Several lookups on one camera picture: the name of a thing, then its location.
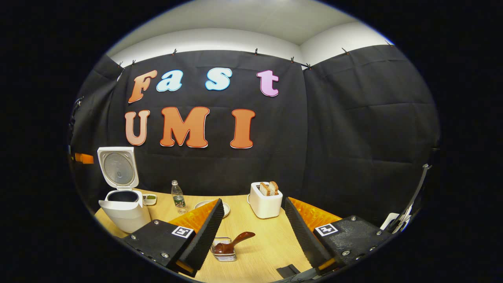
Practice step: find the white oval plate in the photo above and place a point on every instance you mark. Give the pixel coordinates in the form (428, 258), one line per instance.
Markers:
(202, 204)

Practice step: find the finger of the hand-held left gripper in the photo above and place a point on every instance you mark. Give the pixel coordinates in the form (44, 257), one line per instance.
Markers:
(84, 158)

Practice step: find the black backdrop cloth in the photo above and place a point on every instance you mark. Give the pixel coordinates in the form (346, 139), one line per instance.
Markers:
(314, 137)

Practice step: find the small white sauce dish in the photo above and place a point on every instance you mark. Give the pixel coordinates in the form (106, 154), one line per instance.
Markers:
(149, 200)

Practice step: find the white toaster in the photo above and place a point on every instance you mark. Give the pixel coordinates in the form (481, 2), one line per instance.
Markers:
(265, 206)

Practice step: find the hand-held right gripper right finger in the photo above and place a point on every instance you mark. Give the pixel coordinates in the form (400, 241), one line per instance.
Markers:
(304, 239)

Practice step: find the white rice cooker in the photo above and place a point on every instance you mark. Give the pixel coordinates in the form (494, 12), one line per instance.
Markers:
(125, 216)

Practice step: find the dark brown wooden spoon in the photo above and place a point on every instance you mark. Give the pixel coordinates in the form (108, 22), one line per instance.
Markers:
(239, 238)

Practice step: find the clear plastic water bottle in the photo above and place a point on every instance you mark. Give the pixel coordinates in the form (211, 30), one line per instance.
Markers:
(178, 200)

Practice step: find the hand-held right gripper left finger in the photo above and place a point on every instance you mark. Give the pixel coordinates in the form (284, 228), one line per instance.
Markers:
(204, 239)

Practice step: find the small black flat object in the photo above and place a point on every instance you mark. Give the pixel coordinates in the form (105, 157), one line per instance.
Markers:
(289, 271)

